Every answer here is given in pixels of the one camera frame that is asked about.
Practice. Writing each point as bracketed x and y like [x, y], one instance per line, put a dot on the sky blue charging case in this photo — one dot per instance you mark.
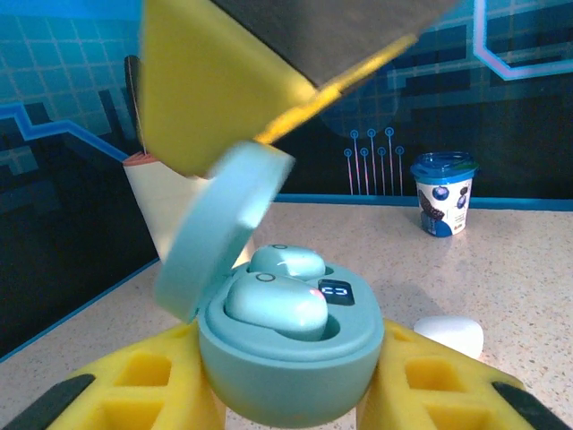
[286, 376]

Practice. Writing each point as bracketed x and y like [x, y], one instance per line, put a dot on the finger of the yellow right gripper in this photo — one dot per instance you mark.
[336, 36]
[201, 89]

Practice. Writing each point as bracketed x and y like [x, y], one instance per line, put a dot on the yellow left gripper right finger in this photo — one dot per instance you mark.
[438, 394]

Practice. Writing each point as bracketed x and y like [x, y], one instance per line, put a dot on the white oval charging case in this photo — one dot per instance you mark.
[447, 333]

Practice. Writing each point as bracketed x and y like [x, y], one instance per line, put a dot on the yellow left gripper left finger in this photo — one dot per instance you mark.
[134, 389]

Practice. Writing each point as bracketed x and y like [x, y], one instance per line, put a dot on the blueberry yogurt cup blue lid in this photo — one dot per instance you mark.
[443, 201]

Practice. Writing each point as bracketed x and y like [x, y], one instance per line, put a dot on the beige knife block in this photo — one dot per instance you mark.
[152, 197]

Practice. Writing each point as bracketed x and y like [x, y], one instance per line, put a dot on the sky blue earbud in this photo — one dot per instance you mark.
[291, 262]
[273, 309]

